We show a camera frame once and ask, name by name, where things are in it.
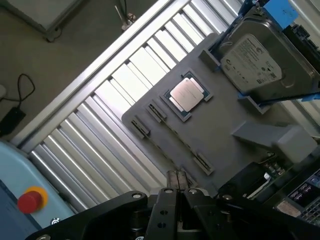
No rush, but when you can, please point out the black power adapter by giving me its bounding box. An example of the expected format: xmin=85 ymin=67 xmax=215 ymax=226
xmin=0 ymin=106 xmax=27 ymax=137

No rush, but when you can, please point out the red emergency stop button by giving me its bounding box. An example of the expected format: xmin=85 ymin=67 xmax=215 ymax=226
xmin=16 ymin=185 xmax=49 ymax=215

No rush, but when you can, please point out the black plastic part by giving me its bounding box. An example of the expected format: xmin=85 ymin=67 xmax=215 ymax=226
xmin=281 ymin=22 xmax=320 ymax=76

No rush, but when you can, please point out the blue disk bracket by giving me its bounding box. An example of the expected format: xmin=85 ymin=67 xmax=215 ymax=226
xmin=206 ymin=0 xmax=320 ymax=104

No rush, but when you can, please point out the grey parts rack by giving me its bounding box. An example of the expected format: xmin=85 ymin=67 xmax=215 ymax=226
xmin=121 ymin=32 xmax=318 ymax=201

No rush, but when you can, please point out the metal table foot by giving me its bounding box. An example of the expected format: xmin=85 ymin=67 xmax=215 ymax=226
xmin=114 ymin=4 xmax=138 ymax=32

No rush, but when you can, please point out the CPU with silver lid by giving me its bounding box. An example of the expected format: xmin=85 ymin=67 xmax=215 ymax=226
xmin=163 ymin=71 xmax=214 ymax=120

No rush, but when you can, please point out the black graphics card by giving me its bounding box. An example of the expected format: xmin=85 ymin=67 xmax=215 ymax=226
xmin=216 ymin=152 xmax=301 ymax=201

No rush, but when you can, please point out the light blue teach pendant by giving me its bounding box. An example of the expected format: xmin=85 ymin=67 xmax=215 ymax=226
xmin=0 ymin=140 xmax=76 ymax=240

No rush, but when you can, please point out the black floor cable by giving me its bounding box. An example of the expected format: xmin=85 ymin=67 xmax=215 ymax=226
xmin=0 ymin=73 xmax=36 ymax=111

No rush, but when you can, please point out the silver hard disk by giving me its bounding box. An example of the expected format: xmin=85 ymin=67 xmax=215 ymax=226
xmin=216 ymin=6 xmax=320 ymax=106

